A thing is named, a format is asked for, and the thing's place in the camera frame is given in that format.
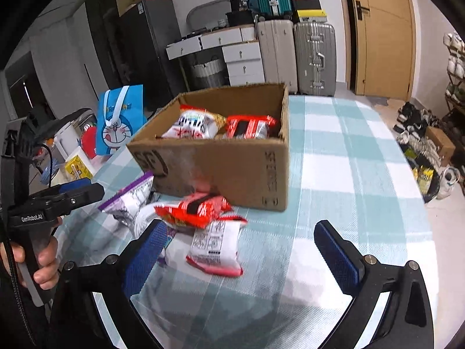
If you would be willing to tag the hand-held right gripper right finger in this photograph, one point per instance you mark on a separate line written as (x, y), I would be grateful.
(338, 258)

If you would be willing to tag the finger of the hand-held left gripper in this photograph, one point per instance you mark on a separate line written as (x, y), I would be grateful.
(83, 195)
(76, 185)

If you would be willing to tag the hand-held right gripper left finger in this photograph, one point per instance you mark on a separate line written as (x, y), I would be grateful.
(145, 258)

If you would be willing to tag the grey and white snack packet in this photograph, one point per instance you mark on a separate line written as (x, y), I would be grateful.
(150, 221)

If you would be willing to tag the purple and white snack packet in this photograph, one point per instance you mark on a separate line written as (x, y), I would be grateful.
(127, 198)

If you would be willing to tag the red and black snack packet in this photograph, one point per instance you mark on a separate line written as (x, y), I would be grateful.
(250, 127)
(196, 209)

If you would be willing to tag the white red-edged snack packet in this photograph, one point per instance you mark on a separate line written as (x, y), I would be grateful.
(216, 247)

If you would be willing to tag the brown cardboard box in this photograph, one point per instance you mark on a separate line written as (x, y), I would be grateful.
(225, 174)

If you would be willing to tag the white and red snack packet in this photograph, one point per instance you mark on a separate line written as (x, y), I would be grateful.
(192, 121)

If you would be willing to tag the person's left hand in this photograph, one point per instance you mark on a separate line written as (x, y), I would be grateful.
(49, 265)

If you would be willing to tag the red round object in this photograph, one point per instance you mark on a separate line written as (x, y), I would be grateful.
(89, 141)

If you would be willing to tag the white kettle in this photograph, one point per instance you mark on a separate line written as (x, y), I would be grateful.
(69, 138)

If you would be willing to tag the blue cartoon tote bag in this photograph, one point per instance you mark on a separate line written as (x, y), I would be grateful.
(120, 127)

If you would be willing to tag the pile of shoes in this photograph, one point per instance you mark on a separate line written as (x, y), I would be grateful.
(417, 134)

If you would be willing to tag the black refrigerator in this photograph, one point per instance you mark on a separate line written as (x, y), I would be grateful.
(149, 51)

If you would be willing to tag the small cardboard floor box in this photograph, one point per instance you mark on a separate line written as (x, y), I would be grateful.
(441, 145)

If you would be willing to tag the grey laundry basket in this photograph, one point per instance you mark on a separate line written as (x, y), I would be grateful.
(209, 72)

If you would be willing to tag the silver suitcase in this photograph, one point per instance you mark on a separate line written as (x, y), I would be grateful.
(314, 58)

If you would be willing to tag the white drawer dresser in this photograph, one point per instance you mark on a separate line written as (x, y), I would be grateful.
(241, 58)

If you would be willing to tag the white suitcase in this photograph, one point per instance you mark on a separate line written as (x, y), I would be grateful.
(278, 54)

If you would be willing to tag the shoe rack with shoes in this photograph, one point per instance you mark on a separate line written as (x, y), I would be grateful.
(456, 76)

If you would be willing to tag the wooden door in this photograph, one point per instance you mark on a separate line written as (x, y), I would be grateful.
(381, 32)

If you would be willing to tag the yellow and black shoe box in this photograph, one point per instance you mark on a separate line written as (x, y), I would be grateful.
(310, 15)

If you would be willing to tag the black pouch with white print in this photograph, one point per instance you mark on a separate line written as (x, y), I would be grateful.
(239, 2)

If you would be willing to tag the grey arched frame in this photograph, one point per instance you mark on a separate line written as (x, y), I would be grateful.
(203, 11)

